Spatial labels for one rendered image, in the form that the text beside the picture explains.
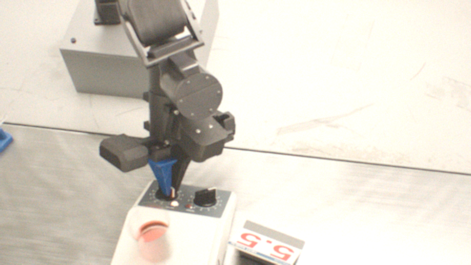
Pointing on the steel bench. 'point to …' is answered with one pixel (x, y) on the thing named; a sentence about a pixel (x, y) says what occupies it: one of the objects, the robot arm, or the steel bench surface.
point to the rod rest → (4, 139)
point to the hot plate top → (193, 248)
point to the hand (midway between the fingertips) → (170, 171)
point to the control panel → (184, 198)
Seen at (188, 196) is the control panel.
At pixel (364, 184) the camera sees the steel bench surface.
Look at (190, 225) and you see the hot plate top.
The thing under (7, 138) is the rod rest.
